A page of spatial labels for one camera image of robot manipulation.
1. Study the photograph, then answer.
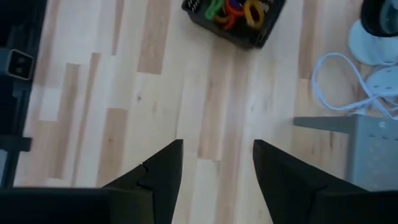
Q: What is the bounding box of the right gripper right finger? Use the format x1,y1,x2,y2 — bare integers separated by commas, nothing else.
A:
252,139,398,224

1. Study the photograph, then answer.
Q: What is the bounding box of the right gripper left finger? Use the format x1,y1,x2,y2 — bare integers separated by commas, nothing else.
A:
101,139,184,224

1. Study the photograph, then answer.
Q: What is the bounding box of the black plastic basket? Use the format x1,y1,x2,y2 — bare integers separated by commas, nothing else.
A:
181,0,287,50

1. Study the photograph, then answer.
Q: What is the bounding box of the grey perforated metal shelf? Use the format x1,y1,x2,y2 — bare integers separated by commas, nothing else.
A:
292,113,398,192

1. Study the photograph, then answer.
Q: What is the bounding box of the white lamp cable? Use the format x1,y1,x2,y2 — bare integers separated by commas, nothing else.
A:
310,52,398,121

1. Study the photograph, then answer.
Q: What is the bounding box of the small black table camera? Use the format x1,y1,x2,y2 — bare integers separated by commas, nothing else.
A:
5,49,35,82

